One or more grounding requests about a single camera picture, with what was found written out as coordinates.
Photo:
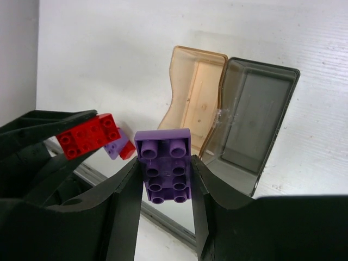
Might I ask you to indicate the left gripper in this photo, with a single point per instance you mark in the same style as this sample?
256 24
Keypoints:
32 174

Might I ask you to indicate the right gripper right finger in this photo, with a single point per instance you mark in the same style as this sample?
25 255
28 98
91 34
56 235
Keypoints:
230 225

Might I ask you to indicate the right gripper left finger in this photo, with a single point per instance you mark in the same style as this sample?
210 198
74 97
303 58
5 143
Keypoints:
75 230

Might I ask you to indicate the red lego stack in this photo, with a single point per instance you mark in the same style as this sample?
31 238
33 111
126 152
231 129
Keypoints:
88 136
127 151

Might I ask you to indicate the purple lego stack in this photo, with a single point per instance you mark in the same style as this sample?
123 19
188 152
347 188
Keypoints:
114 148
165 158

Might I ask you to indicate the grey transparent container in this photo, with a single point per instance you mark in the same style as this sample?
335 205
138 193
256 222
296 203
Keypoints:
254 99

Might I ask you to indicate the amber transparent container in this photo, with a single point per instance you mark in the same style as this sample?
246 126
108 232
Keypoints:
196 78

